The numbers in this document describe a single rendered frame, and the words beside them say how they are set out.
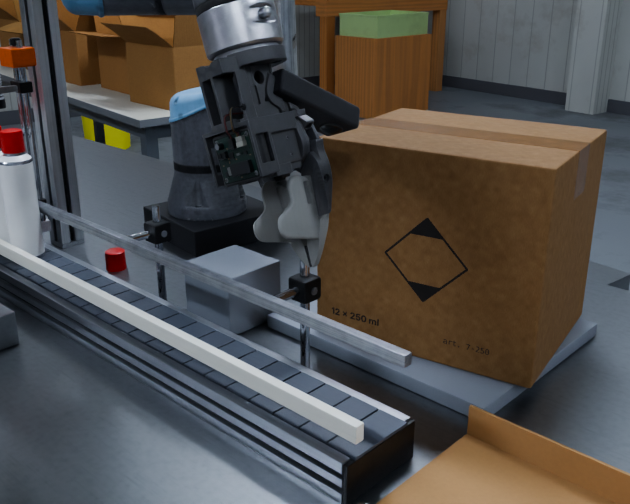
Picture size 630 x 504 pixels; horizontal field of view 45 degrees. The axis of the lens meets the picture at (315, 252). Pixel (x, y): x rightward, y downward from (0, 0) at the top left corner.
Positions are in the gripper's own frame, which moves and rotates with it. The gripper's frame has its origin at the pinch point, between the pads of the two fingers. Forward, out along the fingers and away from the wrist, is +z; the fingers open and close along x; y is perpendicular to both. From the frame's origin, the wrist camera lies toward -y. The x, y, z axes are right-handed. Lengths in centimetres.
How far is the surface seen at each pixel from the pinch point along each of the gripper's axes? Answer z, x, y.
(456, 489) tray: 26.2, 7.8, -3.3
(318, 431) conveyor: 17.7, -2.1, 3.8
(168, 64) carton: -58, -187, -126
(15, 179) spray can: -17, -59, 1
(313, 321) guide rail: 8.1, -5.8, -2.6
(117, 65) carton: -70, -239, -137
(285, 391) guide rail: 13.2, -4.6, 4.6
